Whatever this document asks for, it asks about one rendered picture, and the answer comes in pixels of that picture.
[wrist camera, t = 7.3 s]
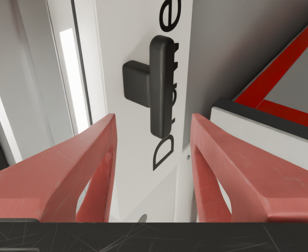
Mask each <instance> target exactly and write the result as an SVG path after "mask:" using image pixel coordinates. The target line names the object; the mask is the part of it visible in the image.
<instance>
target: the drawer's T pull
mask: <svg viewBox="0 0 308 252"><path fill-rule="evenodd" d="M174 57H175V43H174V41H173V39H171V38H170V37H168V36H164V35H156V36H154V38H153V39H152V40H151V42H150V46H149V65H147V64H144V63H141V62H138V61H135V60H130V61H128V62H126V63H124V65H123V67H122V72H123V87H124V96H125V98H126V99H127V100H130V101H132V102H135V103H137V104H139V105H142V106H144V107H147V108H150V131H151V134H152V135H154V136H155V137H157V138H160V139H165V138H167V137H168V135H169V134H170V132H171V128H172V105H173V81H174Z"/></svg>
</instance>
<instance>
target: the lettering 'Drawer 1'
mask: <svg viewBox="0 0 308 252"><path fill-rule="evenodd" d="M167 5H169V11H168V26H165V25H164V23H163V12H164V9H165V7H166V6H167ZM180 14H181V0H178V13H177V17H176V19H175V21H174V22H173V23H172V24H171V19H172V0H165V1H164V2H163V4H162V6H161V9H160V13H159V24H160V28H161V30H162V31H164V32H170V31H172V30H173V29H174V28H175V27H176V25H177V23H178V21H179V18H180ZM178 49H179V43H175V52H176V51H177V50H178ZM177 67H178V62H174V71H175V70H176V68H177ZM176 87H177V83H175V84H174V85H173V93H174V99H173V105H174V104H175V102H176V98H177V92H176V90H175V88H176ZM173 105H172V107H173ZM174 122H175V118H174V119H173V120H172V124H173V123H174ZM166 140H171V150H170V151H169V152H168V153H167V154H166V155H165V156H164V157H163V158H162V159H161V160H160V161H159V162H158V163H157V164H156V155H157V152H158V149H159V148H160V146H161V145H162V144H163V143H164V142H165V141H166ZM172 152H174V138H173V136H172V135H171V134H170V135H168V137H167V138H165V139H162V140H161V141H160V142H159V144H158V145H157V147H156V149H155V152H154V157H153V171H154V170H155V169H156V168H157V167H158V166H159V165H160V164H161V163H162V162H163V161H164V160H165V159H166V158H167V157H168V156H169V155H170V154H171V153H172Z"/></svg>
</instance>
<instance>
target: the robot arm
mask: <svg viewBox="0 0 308 252"><path fill-rule="evenodd" d="M190 146H191V159H192V173H193V181H194V188H195V196H196V203H197V210H198V218H199V222H109V215H110V207H111V200H112V193H113V185H114V178H115V167H116V154H117V127H116V116H115V114H114V113H109V114H107V115H106V116H104V117H103V118H101V119H100V120H98V121H97V122H96V123H94V124H93V125H91V126H90V127H88V128H87V129H85V130H84V131H82V132H81V133H79V134H78V135H76V136H74V137H72V138H70V139H67V140H65V141H63V142H61V143H59V144H57V145H55V146H52V147H50V148H48V149H46V150H44V151H42V152H39V153H37V154H35V155H33V156H31V157H29V158H26V159H24V160H22V161H20V162H18V163H16V164H14V165H11V166H9V167H7V168H5V169H3V170H1V171H0V252H308V170H306V169H304V168H302V167H300V166H298V165H295V164H293V163H291V162H289V161H287V160H285V159H282V158H280V157H278V156H276V155H274V154H272V153H269V152H267V151H265V150H263V149H261V148H259V147H256V146H254V145H252V144H250V143H248V142H246V141H243V140H241V139H239V138H237V137H235V136H233V135H231V134H229V133H227V132H226V131H224V130H223V129H221V128H220V127H218V126H217V125H216V124H214V123H213V122H211V121H210V120H208V119H207V118H205V117H204V116H202V115H201V114H199V113H193V114H192V121H191V132H190ZM89 181H90V182H89ZM218 181H219V183H220V184H221V186H222V187H223V189H224V191H225V192H226V194H227V195H228V197H229V200H230V203H231V209H232V213H231V212H230V210H229V208H228V206H227V204H226V202H225V200H224V198H223V195H222V193H221V190H220V187H219V183H218ZM88 182H89V186H88V189H87V192H86V195H85V197H84V200H83V202H82V204H81V206H80V208H79V210H78V212H77V214H76V208H77V202H78V199H79V197H80V195H81V194H82V192H83V191H84V189H85V187H86V186H87V184H88Z"/></svg>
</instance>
